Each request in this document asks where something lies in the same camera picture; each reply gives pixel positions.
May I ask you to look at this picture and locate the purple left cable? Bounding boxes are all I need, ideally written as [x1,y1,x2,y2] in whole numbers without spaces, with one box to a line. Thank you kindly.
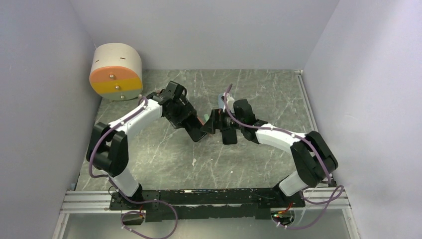
[120,198,179,239]

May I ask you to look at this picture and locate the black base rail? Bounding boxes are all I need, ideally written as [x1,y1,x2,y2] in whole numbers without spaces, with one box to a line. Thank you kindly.
[109,187,305,222]

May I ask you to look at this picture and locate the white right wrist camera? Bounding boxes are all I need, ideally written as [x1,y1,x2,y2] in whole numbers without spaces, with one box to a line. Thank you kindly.
[222,94,235,111]

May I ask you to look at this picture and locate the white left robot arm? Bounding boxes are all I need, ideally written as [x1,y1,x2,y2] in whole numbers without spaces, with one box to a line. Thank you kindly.
[86,81,206,209]

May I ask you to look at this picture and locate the light blue phone case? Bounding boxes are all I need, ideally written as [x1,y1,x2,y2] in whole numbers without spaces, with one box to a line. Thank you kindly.
[218,94,225,110]

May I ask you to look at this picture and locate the round drawer cabinet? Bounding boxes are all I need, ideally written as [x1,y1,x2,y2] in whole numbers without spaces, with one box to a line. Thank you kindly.
[89,43,143,101]

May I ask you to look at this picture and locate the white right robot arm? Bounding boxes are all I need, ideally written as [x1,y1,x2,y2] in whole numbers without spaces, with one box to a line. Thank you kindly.
[201,99,338,207]

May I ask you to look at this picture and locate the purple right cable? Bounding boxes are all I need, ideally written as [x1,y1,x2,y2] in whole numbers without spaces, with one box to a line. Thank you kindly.
[272,183,345,231]

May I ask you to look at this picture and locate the black phone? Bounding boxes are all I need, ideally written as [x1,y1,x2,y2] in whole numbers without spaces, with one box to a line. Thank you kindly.
[182,116,207,142]

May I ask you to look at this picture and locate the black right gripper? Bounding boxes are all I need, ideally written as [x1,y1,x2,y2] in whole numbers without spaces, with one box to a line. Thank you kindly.
[200,108,244,135]

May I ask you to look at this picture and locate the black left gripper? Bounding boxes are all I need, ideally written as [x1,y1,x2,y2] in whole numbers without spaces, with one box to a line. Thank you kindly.
[166,95,197,129]

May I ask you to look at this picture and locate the aluminium frame rail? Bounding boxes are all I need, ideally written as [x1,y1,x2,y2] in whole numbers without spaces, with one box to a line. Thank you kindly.
[295,70,350,209]

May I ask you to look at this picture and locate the purple cable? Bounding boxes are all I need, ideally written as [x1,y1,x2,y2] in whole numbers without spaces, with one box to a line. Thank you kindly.
[120,198,179,239]
[272,183,345,231]

